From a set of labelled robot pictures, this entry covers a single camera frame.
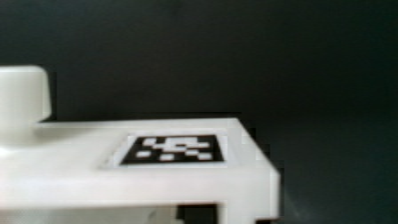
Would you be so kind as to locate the white drawer tray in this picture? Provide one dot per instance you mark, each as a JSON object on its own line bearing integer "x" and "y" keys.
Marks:
{"x": 125, "y": 172}

